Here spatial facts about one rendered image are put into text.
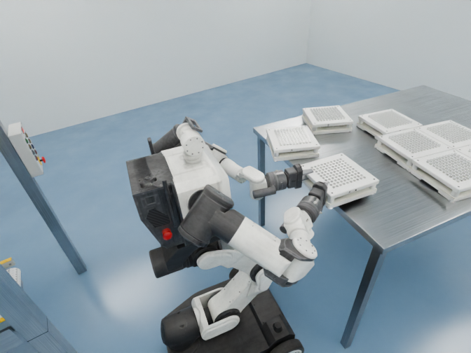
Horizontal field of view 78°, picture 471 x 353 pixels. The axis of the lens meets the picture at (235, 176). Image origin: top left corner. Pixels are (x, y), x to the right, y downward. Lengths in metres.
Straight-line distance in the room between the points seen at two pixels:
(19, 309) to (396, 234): 1.29
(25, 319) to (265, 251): 0.77
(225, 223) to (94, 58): 4.04
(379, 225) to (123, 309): 1.61
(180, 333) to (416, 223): 1.16
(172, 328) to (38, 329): 0.61
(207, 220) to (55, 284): 1.86
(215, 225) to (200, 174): 0.19
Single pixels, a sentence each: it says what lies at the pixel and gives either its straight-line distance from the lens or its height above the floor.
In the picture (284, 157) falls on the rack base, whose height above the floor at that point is 0.90.
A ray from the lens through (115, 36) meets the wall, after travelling 4.63.
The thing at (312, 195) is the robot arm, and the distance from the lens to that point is 1.17.
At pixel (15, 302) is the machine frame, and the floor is 0.99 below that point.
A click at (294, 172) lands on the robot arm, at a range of 1.27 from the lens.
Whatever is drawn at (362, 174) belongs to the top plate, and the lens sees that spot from 1.37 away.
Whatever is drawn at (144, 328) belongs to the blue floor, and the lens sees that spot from 2.05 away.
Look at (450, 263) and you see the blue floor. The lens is 2.54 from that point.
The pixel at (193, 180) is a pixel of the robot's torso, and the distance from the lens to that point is 0.88.
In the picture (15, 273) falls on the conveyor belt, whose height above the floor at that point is 0.83.
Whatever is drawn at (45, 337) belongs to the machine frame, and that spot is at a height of 0.78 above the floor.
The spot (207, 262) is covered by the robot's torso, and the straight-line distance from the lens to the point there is 1.19.
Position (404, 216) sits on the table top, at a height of 0.88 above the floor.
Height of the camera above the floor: 1.74
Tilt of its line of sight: 36 degrees down
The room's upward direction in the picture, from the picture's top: 4 degrees counter-clockwise
